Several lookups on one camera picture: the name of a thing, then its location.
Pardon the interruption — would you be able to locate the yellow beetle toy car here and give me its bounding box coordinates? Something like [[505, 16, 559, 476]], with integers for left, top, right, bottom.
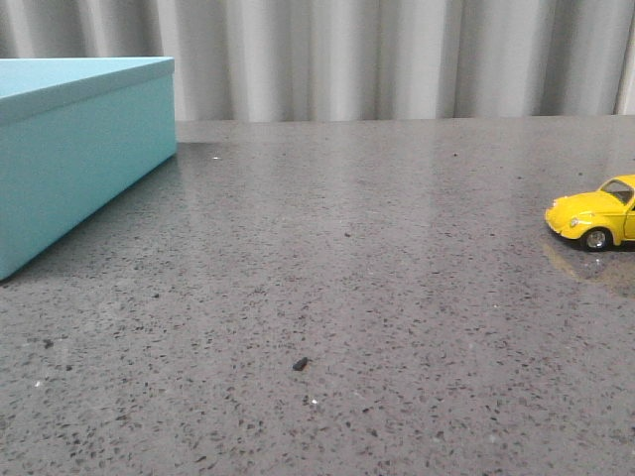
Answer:
[[545, 175, 634, 252]]

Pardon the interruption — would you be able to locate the light blue storage box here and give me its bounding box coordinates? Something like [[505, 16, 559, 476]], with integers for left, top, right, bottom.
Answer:
[[1, 57, 177, 278]]

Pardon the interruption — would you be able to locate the small black debris chip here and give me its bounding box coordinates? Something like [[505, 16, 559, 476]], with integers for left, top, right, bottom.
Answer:
[[292, 357, 309, 371]]

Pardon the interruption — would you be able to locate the grey pleated curtain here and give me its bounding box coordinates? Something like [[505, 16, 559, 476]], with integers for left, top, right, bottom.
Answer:
[[1, 1, 634, 122]]

